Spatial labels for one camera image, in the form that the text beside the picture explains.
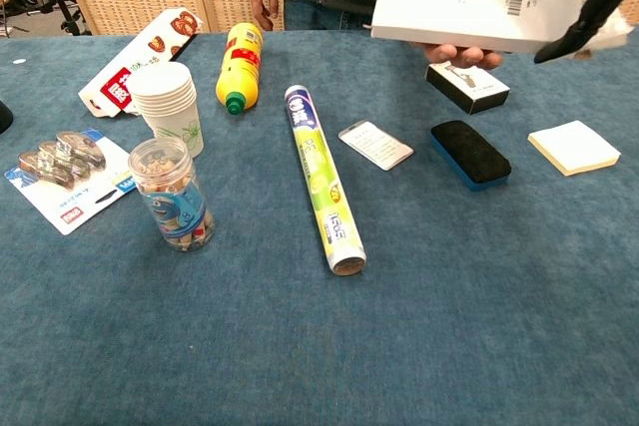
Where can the small black white box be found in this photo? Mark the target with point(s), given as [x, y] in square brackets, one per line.
[464, 87]

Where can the small white round disc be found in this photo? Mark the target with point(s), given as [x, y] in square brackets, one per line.
[19, 61]

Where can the pale yellow sticky note pad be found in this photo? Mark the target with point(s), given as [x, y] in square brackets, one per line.
[574, 146]

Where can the cling film roll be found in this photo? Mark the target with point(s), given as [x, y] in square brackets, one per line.
[319, 171]

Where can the binder clip blister pack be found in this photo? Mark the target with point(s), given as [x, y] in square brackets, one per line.
[65, 181]

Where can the long white snack carton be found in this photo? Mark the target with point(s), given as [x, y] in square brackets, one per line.
[150, 52]

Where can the stack of white paper cups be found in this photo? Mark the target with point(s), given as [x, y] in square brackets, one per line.
[167, 102]

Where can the white cardboard box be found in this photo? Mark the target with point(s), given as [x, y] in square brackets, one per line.
[474, 7]

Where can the black blue board eraser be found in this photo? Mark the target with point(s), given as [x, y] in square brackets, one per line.
[469, 151]

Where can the yellow squeeze bottle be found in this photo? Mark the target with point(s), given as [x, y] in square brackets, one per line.
[239, 67]

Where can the person's left hand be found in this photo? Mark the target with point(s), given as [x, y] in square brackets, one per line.
[464, 56]

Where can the clear jar of pencils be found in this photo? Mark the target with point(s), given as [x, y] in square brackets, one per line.
[170, 191]

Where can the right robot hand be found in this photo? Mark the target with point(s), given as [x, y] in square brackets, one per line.
[589, 12]

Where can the blue felt tablecloth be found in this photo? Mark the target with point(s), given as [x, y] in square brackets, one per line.
[319, 336]

